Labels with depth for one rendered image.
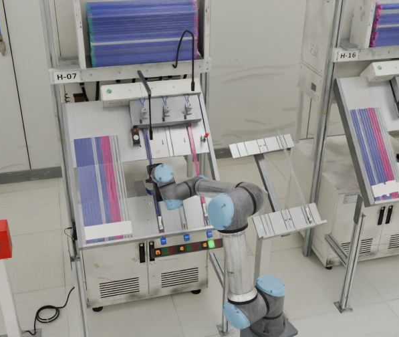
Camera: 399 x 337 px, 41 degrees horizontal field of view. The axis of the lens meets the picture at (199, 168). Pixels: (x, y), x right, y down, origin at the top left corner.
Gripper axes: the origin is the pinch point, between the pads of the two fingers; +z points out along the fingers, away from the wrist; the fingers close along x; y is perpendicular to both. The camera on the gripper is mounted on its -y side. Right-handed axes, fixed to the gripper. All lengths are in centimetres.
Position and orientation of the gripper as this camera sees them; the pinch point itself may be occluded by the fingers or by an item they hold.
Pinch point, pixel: (153, 181)
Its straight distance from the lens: 252.2
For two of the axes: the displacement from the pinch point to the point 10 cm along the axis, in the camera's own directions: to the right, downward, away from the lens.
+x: -9.7, 1.2, -2.3
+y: -1.3, -9.9, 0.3
